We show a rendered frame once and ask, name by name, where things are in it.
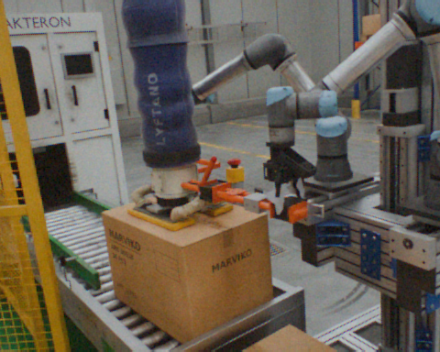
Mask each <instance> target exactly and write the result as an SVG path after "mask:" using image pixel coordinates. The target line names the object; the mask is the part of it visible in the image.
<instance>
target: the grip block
mask: <svg viewBox="0 0 440 352"><path fill-rule="evenodd" d="M198 188H199V191H200V200H205V201H207V202H209V203H212V202H213V200H214V204H217V203H218V202H221V201H223V200H226V199H224V198H221V197H217V196H216V193H217V192H218V191H221V192H225V189H226V188H230V189H231V181H223V180H219V179H218V181H217V178H215V179H212V180H210V181H204V182H202V183H200V184H199V186H198Z"/></svg>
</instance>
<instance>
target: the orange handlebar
mask: <svg viewBox="0 0 440 352"><path fill-rule="evenodd" d="M209 161H210V160H209V159H200V160H199V161H197V162H195V163H198V164H202V165H205V166H202V167H200V168H198V174H199V173H202V172H205V169H206V168H207V166H208V164H209ZM220 166H221V163H220V162H216V163H215V166H214V169H218V168H220ZM181 187H182V188H186V189H189V190H192V191H197V192H199V188H198V185H195V184H190V183H187V182H182V183H181ZM250 194H251V193H248V192H246V191H245V190H242V189H239V188H236V189H230V188H226V189H225V192H221V191H218V192H217V193H216V196H217V197H221V198H224V199H226V200H225V201H226V202H229V203H231V204H237V203H240V204H243V203H244V197H246V196H248V195H250ZM269 203H271V201H270V200H268V203H264V202H259V204H258V206H259V208H261V209H263V210H270V209H269ZM307 212H308V210H307V208H306V206H304V207H303V208H302V209H300V210H295V211H294V216H295V217H300V216H305V215H306V214H307Z"/></svg>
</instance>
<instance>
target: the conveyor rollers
mask: <svg viewBox="0 0 440 352"><path fill-rule="evenodd" d="M45 221H46V225H47V229H48V232H49V233H50V234H52V235H53V236H54V237H55V238H57V239H58V240H59V241H60V242H61V243H62V244H63V245H65V246H66V247H67V248H69V249H70V250H71V251H73V252H74V253H75V254H77V255H78V256H79V257H81V258H82V260H85V261H86V263H89V265H90V266H92V267H93V268H95V269H96V270H98V271H99V276H100V280H101V284H102V289H99V290H96V289H94V288H93V286H90V285H89V283H88V282H86V281H85V280H83V278H82V277H81V276H79V275H78V274H77V273H76V272H75V271H74V270H73V269H71V267H69V266H67V265H66V266H65V269H66V272H67V273H68V274H69V275H70V276H71V277H73V279H74V280H76V282H78V283H79V284H80V285H81V286H82V287H83V288H84V289H85V290H86V291H87V292H89V293H90V294H91V295H92V296H93V297H94V298H95V300H96V301H98V302H99V303H100V304H101V305H102V306H103V307H104V308H105V309H107V310H108V311H109V312H110V313H111V314H112V315H113V316H114V317H116V318H117V320H119V321H120V322H121V324H123V325H124V326H126V328H127V329H128V330H130V332H131V333H133V334H134V335H135V336H136V337H137V338H138V339H139V340H140V341H142V342H143V343H144V344H145V345H146V346H147V347H148V348H150V349H152V348H154V349H152V352H169V351H171V350H172V349H174V348H176V347H178V346H181V345H183V344H182V343H180V342H179V341H177V339H174V337H172V336H170V335H169V334H168V333H165V331H163V330H161V329H160V328H159V327H158V326H155V324H153V323H152V322H151V321H150V320H148V319H146V317H143V316H142V315H141V314H140V313H137V311H134V310H133V309H132V308H130V307H129V306H127V304H124V303H123V302H121V301H120V300H119V299H117V298H116V297H115V290H114V285H113V282H112V276H111V268H110V263H109V259H108V250H107V245H106V241H105V229H104V224H103V219H102V216H100V215H99V214H97V213H94V212H93V211H92V210H89V209H87V208H86V207H84V206H82V205H80V204H77V205H75V206H70V207H67V208H64V209H60V210H56V211H53V212H50V213H45ZM152 333H153V334H152ZM143 337H144V338H143ZM142 338H143V339H142ZM170 340H171V341H170ZM168 341H170V342H168ZM167 342H168V343H167ZM164 343H165V344H164ZM162 344H164V345H162ZM157 346H159V347H157ZM155 347H157V348H155Z"/></svg>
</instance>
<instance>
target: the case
mask: <svg viewBox="0 0 440 352"><path fill-rule="evenodd" d="M134 206H137V205H136V204H135V203H129V204H127V205H124V206H118V207H117V208H115V209H111V210H107V211H104V212H102V219H103V224H104V232H105V241H106V245H107V250H108V259H109V263H110V268H111V276H112V282H113V285H114V290H115V297H116V298H117V299H119V300H120V301H121V302H123V303H124V304H127V306H129V307H130V308H132V309H133V310H134V311H137V313H139V314H141V315H142V316H143V317H146V319H148V320H150V322H151V323H153V324H155V326H158V327H159V328H160V329H161V330H163V331H165V333H168V334H169V335H170V336H172V337H174V339H177V341H179V342H180V343H182V344H184V343H187V342H189V341H190V340H192V339H195V338H196V337H197V336H201V335H202V334H204V333H207V332H209V331H210V330H213V329H215V328H216V327H218V326H220V325H222V324H225V323H227V322H228V321H230V320H233V319H234V318H236V317H239V316H240V315H241V314H245V313H246V312H248V311H251V310H253V309H254V308H257V307H259V306H260V305H262V304H264V303H266V302H269V301H271V300H272V299H274V298H273V289H272V267H271V257H270V238H269V217H268V214H267V213H261V214H257V213H251V212H250V211H247V210H244V207H243V206H237V205H234V204H233V206H234V210H230V211H227V212H226V213H221V214H219V215H217V216H211V215H209V214H206V213H201V212H199V211H196V212H195V213H192V214H189V216H188V217H190V218H192V219H194V220H195V224H193V225H188V226H187V227H184V228H181V229H179V230H177V231H175V232H172V231H170V230H169V229H167V228H163V227H161V226H159V225H155V224H152V223H150V222H148V221H146V220H144V219H140V218H139V217H136V216H133V215H132V214H129V213H128V212H127V209H130V208H132V207H134Z"/></svg>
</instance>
